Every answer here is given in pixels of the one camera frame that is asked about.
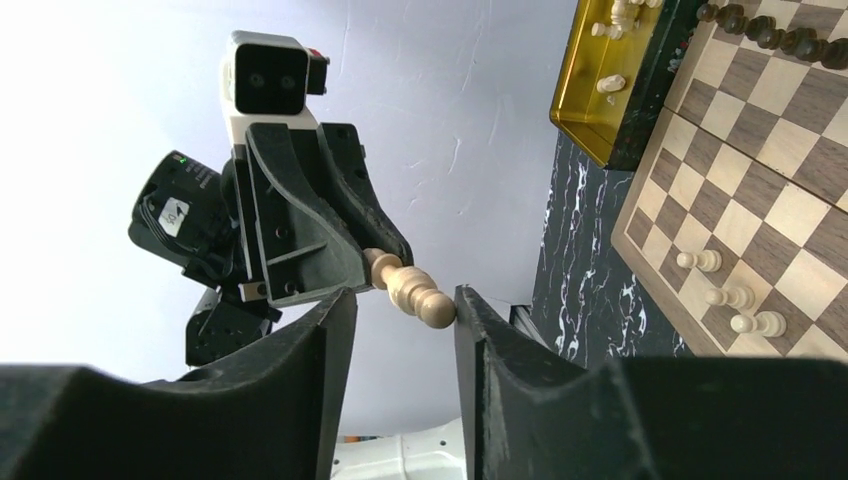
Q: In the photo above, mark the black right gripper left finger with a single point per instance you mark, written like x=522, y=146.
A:
x=270, y=410

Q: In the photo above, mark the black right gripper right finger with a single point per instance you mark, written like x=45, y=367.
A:
x=529, y=414

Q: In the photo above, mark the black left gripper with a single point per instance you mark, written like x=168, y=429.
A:
x=283, y=223

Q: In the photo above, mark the wooden chess board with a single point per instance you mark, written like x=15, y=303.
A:
x=748, y=158

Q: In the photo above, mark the gold tin with white pieces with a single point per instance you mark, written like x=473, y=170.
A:
x=613, y=129

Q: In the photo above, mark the pile of white chess pieces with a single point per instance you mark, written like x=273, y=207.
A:
x=623, y=19

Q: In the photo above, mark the row of dark chess pieces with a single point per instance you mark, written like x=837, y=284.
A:
x=803, y=43

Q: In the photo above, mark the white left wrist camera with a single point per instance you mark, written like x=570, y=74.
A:
x=266, y=78

